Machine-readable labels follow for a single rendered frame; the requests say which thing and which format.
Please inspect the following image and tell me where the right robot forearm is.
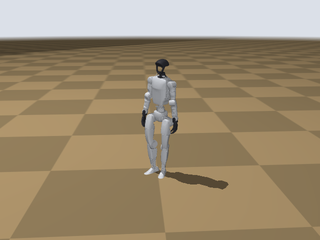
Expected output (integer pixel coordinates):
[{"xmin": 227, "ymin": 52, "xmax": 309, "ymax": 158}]
[{"xmin": 142, "ymin": 97, "xmax": 151, "ymax": 114}]

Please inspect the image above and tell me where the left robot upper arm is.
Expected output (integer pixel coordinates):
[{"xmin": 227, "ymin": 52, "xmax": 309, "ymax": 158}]
[{"xmin": 166, "ymin": 79, "xmax": 177, "ymax": 106}]

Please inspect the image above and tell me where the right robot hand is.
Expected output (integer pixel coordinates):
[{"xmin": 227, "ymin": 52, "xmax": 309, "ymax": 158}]
[{"xmin": 141, "ymin": 110, "xmax": 147, "ymax": 127}]

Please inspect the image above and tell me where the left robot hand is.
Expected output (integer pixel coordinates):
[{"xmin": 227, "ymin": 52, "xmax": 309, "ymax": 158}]
[{"xmin": 170, "ymin": 118, "xmax": 178, "ymax": 134}]

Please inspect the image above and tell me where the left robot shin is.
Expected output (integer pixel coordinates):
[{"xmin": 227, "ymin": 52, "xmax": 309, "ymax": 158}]
[{"xmin": 161, "ymin": 144, "xmax": 170, "ymax": 171}]

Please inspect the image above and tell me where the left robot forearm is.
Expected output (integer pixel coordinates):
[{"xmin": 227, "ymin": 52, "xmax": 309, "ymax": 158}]
[{"xmin": 171, "ymin": 100, "xmax": 179, "ymax": 121}]

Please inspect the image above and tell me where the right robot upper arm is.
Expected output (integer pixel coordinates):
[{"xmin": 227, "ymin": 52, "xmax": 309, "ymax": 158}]
[{"xmin": 144, "ymin": 76, "xmax": 154, "ymax": 100}]

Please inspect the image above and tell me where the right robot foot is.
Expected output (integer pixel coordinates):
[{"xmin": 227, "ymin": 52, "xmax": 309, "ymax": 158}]
[{"xmin": 144, "ymin": 166, "xmax": 159, "ymax": 175}]

